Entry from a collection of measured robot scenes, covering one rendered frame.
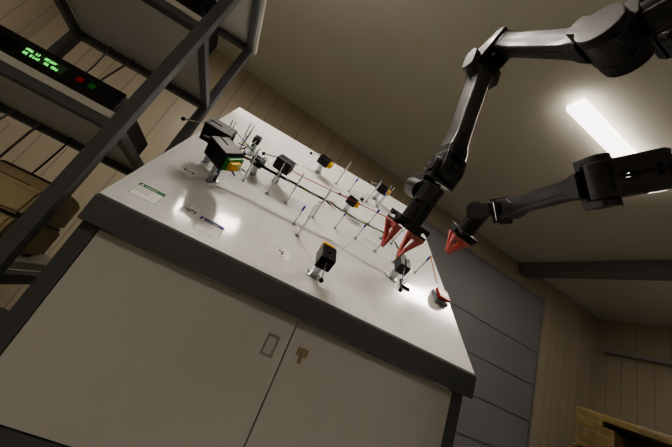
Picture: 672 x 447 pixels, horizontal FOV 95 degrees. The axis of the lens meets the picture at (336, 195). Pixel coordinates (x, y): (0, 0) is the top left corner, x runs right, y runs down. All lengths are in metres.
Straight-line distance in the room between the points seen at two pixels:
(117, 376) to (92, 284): 0.21
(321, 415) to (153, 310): 0.51
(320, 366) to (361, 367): 0.12
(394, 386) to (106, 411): 0.71
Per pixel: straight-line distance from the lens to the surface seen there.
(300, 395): 0.96
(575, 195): 0.86
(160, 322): 0.90
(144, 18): 1.34
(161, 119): 3.49
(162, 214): 0.91
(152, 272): 0.90
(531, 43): 0.93
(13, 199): 1.03
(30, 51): 1.14
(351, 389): 1.01
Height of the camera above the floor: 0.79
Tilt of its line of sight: 24 degrees up
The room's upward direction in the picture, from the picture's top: 25 degrees clockwise
